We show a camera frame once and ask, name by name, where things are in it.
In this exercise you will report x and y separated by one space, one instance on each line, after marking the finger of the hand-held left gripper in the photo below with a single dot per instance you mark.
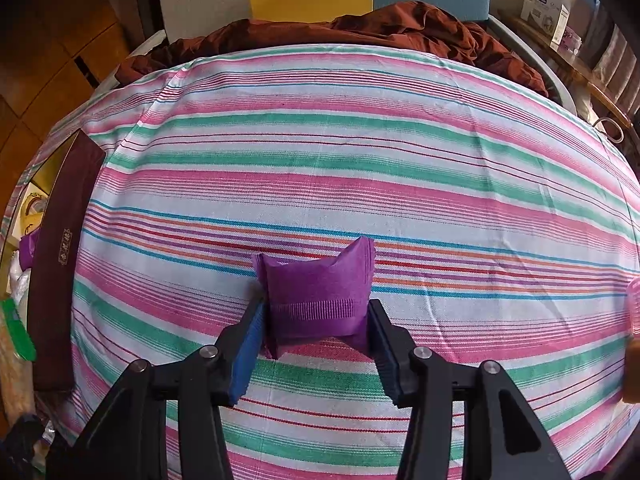
20 440

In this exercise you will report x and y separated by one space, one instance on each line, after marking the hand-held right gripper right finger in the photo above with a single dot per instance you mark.
387 365

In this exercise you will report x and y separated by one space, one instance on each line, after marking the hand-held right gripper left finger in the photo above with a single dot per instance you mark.
247 355

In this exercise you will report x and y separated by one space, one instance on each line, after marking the beige sponge cloth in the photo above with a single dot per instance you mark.
12 390

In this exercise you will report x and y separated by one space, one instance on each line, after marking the purple packet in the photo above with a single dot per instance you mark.
315 300
29 250

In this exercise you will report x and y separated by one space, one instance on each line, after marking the green and white box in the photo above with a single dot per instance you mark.
15 325

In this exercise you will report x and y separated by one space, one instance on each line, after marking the square tin box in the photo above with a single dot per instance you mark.
55 260

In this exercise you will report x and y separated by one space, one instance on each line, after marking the white crumpled item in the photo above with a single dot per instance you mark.
20 282

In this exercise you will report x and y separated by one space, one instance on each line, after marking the striped bedsheet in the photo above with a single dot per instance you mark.
350 160

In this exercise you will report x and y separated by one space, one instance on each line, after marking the pink plastic item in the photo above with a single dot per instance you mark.
635 305

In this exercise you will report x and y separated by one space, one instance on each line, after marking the maroon cloth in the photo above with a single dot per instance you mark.
300 35

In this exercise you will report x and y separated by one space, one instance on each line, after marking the wooden shelf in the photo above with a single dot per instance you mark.
575 67

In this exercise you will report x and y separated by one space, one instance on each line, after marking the wooden wardrobe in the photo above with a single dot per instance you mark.
40 60

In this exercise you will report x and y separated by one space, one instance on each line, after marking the pink box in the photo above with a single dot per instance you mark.
569 42

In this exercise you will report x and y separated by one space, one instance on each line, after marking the beige curtain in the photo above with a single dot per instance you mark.
617 60

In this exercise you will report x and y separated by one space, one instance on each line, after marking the white carton with blue label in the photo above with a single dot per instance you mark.
542 10

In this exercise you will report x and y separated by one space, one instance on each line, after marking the grey bed rail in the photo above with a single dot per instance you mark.
560 85

